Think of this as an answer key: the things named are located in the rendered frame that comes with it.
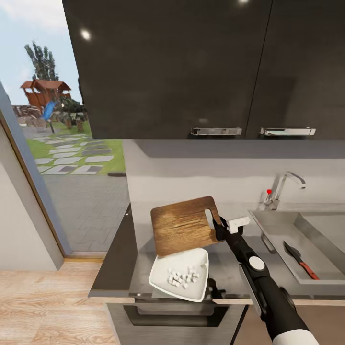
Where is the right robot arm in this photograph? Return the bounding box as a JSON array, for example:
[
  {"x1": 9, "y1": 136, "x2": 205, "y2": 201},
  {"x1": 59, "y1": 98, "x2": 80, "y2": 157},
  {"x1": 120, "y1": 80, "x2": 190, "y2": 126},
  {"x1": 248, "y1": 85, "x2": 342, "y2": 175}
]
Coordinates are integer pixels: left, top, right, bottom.
[{"x1": 212, "y1": 216, "x2": 319, "y2": 345}]

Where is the parer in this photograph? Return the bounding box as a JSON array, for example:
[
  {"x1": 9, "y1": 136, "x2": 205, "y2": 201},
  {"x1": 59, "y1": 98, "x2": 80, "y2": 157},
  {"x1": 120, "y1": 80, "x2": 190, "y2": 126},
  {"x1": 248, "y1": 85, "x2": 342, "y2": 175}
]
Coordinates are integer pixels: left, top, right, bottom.
[{"x1": 284, "y1": 242, "x2": 320, "y2": 280}]

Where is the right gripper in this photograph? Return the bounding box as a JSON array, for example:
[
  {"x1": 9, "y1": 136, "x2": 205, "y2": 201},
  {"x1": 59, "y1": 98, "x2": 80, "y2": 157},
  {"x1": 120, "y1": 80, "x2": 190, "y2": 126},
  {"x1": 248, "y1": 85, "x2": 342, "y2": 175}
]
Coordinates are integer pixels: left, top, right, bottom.
[{"x1": 212, "y1": 216, "x2": 245, "y2": 249}]

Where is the cutting board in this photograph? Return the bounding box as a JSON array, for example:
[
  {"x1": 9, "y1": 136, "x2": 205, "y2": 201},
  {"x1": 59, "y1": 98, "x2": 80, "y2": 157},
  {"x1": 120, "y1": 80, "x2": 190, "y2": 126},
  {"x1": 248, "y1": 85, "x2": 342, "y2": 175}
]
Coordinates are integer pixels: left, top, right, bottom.
[{"x1": 151, "y1": 196, "x2": 223, "y2": 255}]

